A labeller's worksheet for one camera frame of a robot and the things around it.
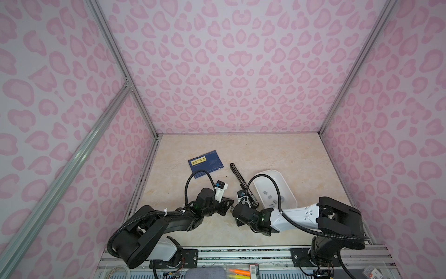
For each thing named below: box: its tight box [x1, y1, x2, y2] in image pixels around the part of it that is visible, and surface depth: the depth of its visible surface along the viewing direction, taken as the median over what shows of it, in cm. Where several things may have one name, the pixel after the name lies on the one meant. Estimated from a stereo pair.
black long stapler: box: [229, 162, 260, 209], surface depth 92 cm
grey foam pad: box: [184, 266, 226, 279], surface depth 69 cm
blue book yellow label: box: [187, 149, 225, 180], surface depth 106 cm
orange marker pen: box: [228, 269, 251, 277], surface depth 71 cm
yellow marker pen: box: [228, 274, 251, 279], surface depth 70 cm
